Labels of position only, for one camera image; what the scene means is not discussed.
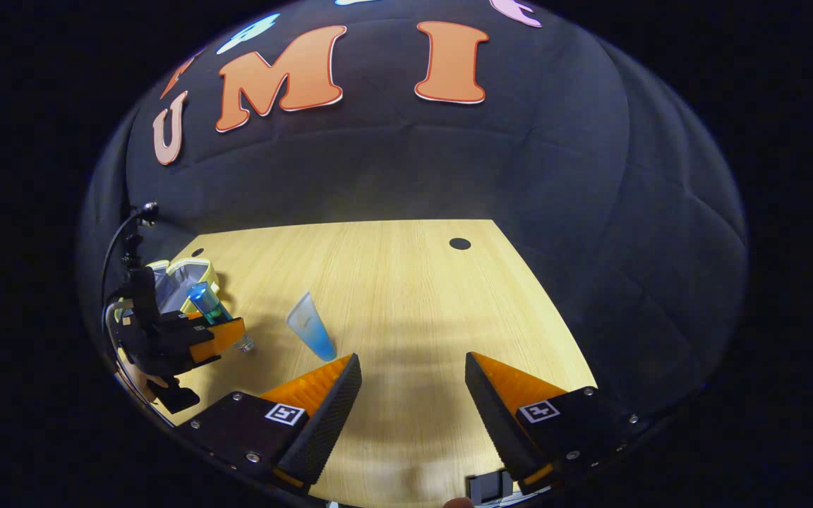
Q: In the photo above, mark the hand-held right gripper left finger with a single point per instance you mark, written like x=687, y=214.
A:
x=329, y=423

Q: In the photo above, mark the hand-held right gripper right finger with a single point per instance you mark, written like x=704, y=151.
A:
x=498, y=423

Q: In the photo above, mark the cream suitcase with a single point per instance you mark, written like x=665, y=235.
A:
x=177, y=282

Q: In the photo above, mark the blue and clear tube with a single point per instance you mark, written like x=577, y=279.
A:
x=311, y=328

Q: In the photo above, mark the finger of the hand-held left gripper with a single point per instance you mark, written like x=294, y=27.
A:
x=219, y=339
x=181, y=319

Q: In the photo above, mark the blue skin care bottle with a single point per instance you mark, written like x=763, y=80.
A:
x=205, y=298

